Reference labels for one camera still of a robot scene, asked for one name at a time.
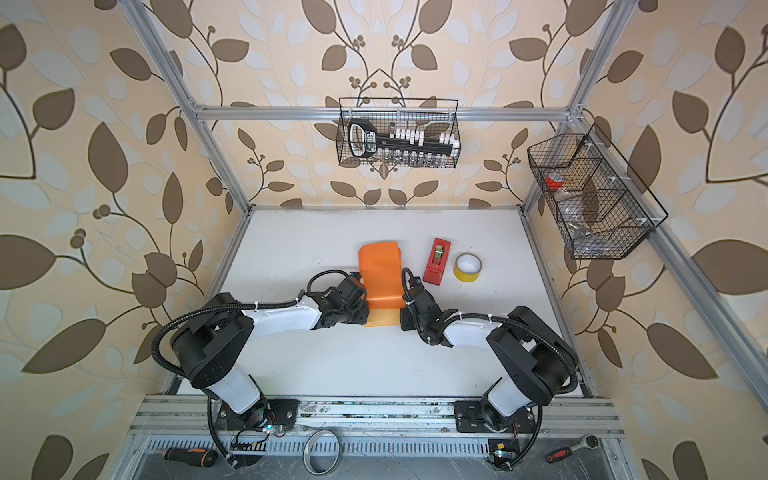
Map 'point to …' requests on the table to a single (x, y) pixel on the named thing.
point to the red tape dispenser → (437, 261)
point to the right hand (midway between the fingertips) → (406, 314)
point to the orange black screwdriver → (194, 456)
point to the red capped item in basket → (555, 180)
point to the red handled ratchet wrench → (589, 441)
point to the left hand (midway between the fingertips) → (369, 309)
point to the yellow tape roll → (467, 267)
